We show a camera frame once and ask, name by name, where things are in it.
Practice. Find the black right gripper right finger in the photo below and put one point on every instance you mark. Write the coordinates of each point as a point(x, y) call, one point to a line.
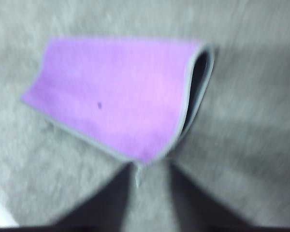
point(198, 210)

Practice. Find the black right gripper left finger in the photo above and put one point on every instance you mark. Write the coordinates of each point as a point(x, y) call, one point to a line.
point(99, 210)

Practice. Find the purple towel with grey hem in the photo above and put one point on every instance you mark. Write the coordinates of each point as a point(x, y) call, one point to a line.
point(116, 96)

